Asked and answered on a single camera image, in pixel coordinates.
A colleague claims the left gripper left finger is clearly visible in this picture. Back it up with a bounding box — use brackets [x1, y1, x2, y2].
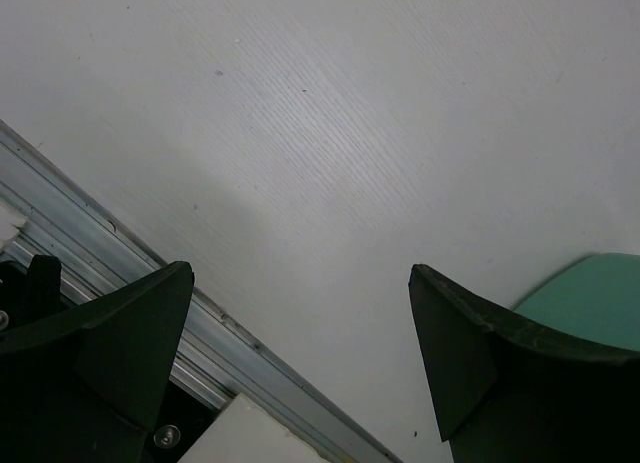
[0, 260, 195, 463]

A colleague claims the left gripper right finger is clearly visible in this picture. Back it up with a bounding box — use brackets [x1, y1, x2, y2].
[408, 264, 639, 462]

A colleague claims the green plastic bin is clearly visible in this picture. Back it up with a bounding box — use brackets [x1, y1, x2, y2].
[514, 253, 639, 351]

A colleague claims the aluminium table edge rail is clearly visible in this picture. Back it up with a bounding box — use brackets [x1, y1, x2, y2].
[1, 127, 394, 462]

